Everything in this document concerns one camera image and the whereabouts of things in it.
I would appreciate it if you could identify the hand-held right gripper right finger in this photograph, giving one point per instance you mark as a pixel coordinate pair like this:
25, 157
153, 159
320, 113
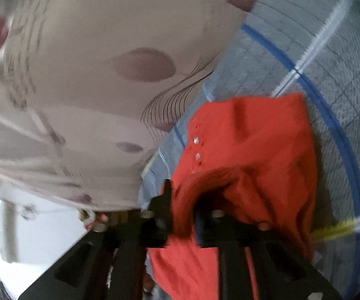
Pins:
236, 256

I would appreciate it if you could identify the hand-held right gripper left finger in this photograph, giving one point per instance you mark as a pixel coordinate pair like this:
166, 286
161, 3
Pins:
126, 256

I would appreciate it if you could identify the red knit sweater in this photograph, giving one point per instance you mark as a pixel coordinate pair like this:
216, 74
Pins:
254, 150

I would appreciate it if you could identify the beige leaf print curtain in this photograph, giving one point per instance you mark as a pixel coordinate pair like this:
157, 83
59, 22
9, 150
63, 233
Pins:
89, 115

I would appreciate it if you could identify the grey plaid bed sheet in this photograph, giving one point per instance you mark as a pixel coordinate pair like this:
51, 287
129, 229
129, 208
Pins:
323, 68

